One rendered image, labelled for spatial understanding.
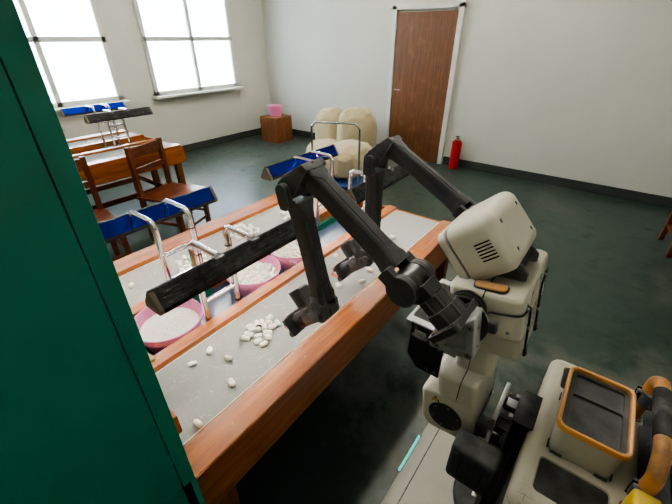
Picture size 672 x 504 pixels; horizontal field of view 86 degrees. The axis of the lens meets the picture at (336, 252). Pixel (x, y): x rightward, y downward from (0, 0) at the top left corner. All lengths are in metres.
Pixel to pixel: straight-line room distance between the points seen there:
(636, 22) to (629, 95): 0.72
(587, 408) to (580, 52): 4.72
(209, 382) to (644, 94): 5.18
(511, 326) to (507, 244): 0.19
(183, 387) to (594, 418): 1.17
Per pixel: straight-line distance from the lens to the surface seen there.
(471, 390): 1.12
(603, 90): 5.49
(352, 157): 4.36
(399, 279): 0.79
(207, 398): 1.29
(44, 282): 0.61
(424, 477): 1.65
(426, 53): 5.97
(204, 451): 1.16
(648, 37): 5.45
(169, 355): 1.43
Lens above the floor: 1.72
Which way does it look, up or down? 31 degrees down
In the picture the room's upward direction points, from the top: straight up
